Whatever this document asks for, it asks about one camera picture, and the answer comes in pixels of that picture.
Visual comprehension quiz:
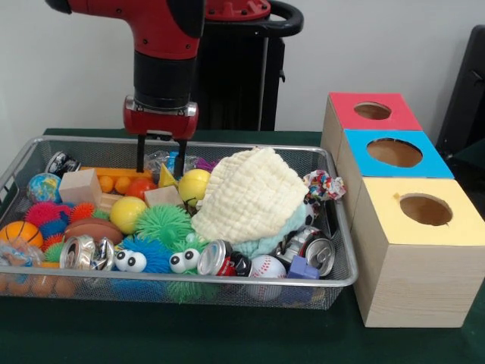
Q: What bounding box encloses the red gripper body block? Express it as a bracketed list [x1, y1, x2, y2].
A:
[124, 96, 199, 142]

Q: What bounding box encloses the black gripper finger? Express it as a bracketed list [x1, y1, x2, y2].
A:
[175, 139, 187, 180]
[136, 135, 146, 172]

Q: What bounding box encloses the yellow smiley ball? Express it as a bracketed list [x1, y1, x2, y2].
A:
[178, 168, 211, 204]

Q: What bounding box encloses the cream knitted cloth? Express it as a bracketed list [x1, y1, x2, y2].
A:
[191, 147, 309, 245]

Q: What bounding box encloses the blue spiky ball with eyes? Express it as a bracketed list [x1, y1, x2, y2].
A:
[114, 237, 174, 275]

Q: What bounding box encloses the mint green knitted cloth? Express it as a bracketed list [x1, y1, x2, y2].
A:
[231, 205, 308, 259]

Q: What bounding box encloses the shallow clear mesh bin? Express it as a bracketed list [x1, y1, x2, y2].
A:
[0, 136, 359, 310]

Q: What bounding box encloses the wooden box with three holes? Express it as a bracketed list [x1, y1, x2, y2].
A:
[321, 93, 485, 328]

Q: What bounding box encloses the plain yellow ball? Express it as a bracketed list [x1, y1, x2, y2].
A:
[110, 196, 149, 235]

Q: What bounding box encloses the pale wooden cube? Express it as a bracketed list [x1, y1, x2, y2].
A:
[58, 168, 103, 207]

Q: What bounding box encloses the green spiky ball with eyes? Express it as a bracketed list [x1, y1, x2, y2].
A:
[167, 240, 221, 302]

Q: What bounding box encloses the red crushed can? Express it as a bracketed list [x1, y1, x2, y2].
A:
[197, 240, 252, 278]

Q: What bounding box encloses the silver crushed can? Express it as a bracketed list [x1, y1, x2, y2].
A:
[302, 235, 336, 278]

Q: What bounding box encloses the dark green table cloth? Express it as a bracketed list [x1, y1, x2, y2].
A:
[0, 127, 485, 364]

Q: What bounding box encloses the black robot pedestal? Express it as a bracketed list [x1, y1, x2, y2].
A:
[189, 0, 304, 131]

